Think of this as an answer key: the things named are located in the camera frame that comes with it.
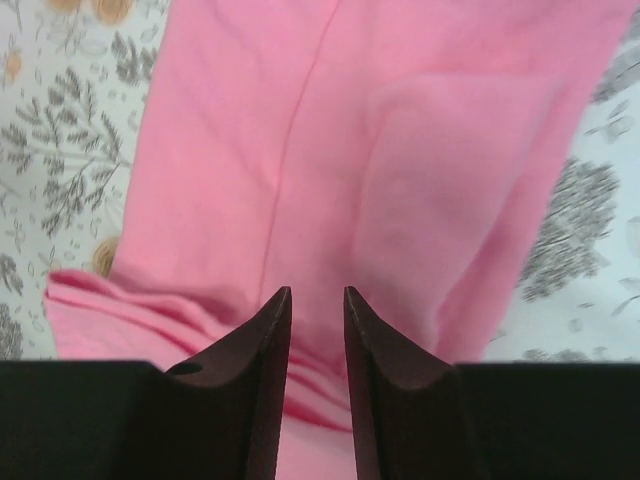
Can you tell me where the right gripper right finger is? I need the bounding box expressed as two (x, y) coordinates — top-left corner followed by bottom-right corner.
(344, 287), (639, 480)

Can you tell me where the floral table cloth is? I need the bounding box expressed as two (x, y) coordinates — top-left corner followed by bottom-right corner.
(1, 1), (639, 362)

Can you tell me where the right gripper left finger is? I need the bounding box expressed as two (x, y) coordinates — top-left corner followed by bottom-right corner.
(1, 287), (292, 480)

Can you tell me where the pink t shirt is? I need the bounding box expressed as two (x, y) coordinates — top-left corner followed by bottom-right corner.
(45, 1), (637, 479)

